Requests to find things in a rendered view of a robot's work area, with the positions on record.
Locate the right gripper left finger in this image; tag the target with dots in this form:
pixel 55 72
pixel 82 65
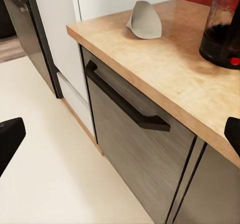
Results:
pixel 12 133

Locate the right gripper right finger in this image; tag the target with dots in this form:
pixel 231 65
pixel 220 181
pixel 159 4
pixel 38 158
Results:
pixel 232 133

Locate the paper coffee filter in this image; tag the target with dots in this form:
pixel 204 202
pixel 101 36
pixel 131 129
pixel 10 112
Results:
pixel 144 21

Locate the fridge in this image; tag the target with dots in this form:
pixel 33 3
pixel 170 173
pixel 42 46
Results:
pixel 55 15

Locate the electric kettle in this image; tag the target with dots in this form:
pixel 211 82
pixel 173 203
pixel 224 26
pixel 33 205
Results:
pixel 220 44

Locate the countertop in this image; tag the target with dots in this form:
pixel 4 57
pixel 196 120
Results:
pixel 170 69

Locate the cabinet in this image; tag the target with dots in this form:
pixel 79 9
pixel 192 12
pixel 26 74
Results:
pixel 29 28
pixel 209 192

